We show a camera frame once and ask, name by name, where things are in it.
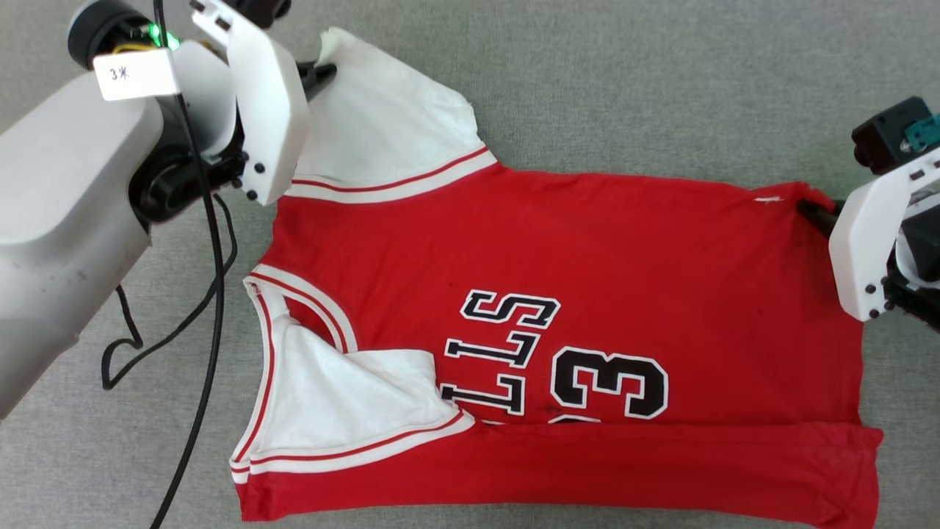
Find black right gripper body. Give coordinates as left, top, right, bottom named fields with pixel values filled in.
left=883, top=187, right=940, bottom=333

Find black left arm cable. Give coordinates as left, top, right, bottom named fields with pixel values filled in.
left=101, top=0, right=239, bottom=529

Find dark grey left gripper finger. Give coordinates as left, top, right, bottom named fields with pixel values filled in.
left=297, top=62, right=338, bottom=104

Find white paper label tag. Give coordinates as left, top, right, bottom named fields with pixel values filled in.
left=93, top=49, right=181, bottom=102

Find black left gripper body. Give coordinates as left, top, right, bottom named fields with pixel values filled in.
left=67, top=0, right=248, bottom=226

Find red white Bulls jersey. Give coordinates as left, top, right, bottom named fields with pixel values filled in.
left=229, top=27, right=885, bottom=529

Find grey fabric sofa cushion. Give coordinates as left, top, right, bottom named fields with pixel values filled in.
left=0, top=0, right=940, bottom=529

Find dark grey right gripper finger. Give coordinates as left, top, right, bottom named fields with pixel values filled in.
left=796, top=199, right=839, bottom=239

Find teal right camera connector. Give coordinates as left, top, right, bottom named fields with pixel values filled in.
left=904, top=112, right=940, bottom=153

